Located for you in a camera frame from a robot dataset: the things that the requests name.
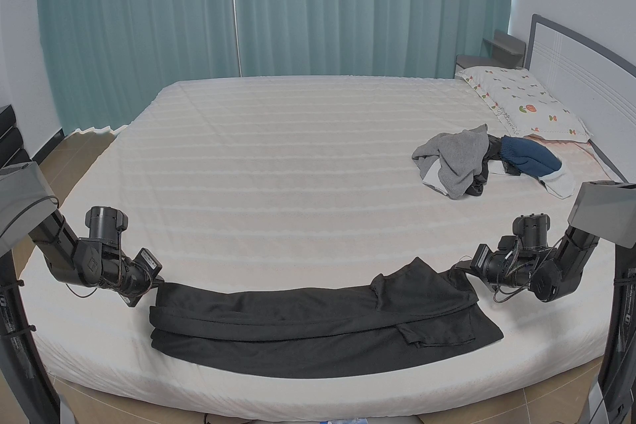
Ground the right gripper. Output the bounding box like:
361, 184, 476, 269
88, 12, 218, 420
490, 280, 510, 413
470, 242, 518, 289

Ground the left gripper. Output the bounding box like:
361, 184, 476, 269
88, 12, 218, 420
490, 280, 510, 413
118, 247, 165, 309

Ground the black T-shirt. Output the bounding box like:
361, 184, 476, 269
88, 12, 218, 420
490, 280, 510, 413
149, 258, 505, 372

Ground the pile of clothes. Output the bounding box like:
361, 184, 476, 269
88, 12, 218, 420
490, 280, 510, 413
411, 124, 577, 200

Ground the bed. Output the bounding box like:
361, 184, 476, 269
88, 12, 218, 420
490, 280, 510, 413
20, 13, 636, 417

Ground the white printed pillow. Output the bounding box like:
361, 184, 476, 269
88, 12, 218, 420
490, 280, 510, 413
454, 66, 594, 143

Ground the black chest of drawers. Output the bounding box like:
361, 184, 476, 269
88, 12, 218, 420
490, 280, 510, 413
0, 104, 31, 169

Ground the grey bedside table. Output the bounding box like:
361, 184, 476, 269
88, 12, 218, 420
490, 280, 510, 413
454, 29, 526, 75

